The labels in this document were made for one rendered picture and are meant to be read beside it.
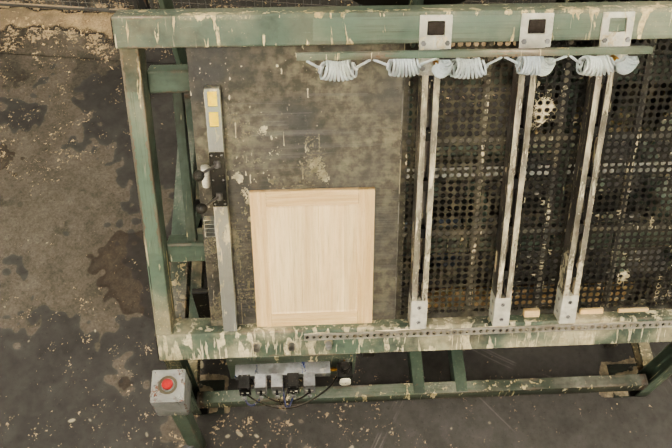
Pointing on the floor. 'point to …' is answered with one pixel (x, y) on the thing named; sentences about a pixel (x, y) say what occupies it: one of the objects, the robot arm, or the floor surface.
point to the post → (189, 430)
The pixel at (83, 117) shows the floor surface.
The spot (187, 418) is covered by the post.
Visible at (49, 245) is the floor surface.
